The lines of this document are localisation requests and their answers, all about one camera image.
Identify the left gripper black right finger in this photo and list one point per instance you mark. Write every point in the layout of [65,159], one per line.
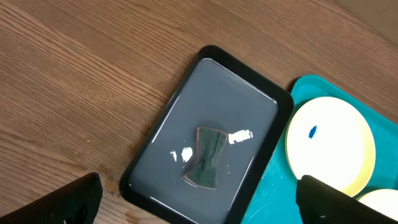
[320,203]

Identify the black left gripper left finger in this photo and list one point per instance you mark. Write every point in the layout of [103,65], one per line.
[77,202]

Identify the yellow plate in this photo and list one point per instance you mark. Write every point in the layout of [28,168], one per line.
[383,201]
[330,140]

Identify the brown sponge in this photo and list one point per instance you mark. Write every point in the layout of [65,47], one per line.
[209,145]

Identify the blue plastic tray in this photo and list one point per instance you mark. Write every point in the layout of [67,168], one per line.
[274,199]

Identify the black tray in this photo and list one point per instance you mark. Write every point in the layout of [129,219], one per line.
[220,92]

